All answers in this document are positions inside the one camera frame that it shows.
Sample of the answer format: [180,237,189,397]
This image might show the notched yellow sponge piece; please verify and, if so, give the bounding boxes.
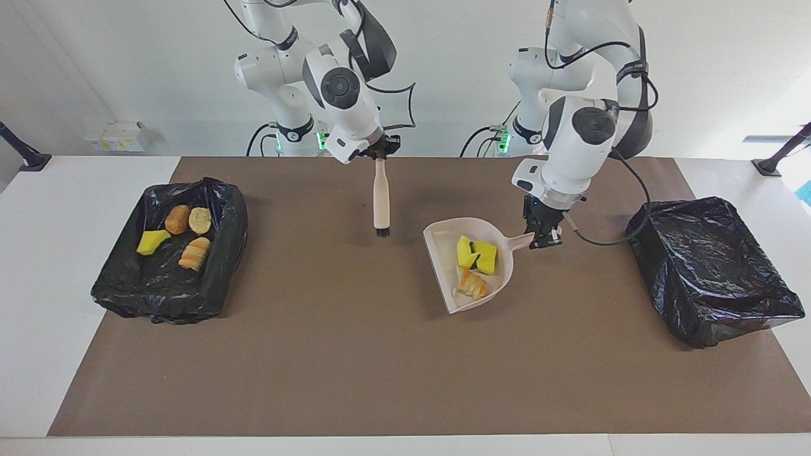
[472,241,499,275]

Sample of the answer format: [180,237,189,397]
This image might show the curved yellow sponge piece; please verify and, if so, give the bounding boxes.
[456,236,480,269]

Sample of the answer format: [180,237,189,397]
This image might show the orange croissant with torn tail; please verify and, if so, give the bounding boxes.
[452,267,488,301]

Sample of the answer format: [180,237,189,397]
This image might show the beige plastic dustpan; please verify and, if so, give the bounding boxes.
[423,217,536,315]

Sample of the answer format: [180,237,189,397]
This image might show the striped orange croissant piece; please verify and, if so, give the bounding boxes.
[179,237,211,272]

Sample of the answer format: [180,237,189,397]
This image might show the brown bread roll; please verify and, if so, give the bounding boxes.
[165,205,191,236]

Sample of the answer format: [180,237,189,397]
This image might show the small yellow sponge piece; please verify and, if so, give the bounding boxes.
[136,229,172,257]

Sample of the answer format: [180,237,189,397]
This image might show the bin with black bag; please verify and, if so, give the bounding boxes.
[91,177,248,325]
[625,196,806,350]

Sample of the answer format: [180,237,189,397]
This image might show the brown table mat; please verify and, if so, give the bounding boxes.
[48,156,811,436]

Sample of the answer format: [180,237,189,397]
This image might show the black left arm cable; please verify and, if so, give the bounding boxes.
[545,0,660,246]

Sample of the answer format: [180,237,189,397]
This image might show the black base power cable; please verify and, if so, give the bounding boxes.
[460,98,521,157]
[245,122,279,157]

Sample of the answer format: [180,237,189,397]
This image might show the black camera stand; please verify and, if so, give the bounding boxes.
[0,120,53,172]
[751,122,811,177]

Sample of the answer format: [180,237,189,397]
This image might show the white wall socket boxes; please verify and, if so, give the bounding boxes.
[84,120,151,153]

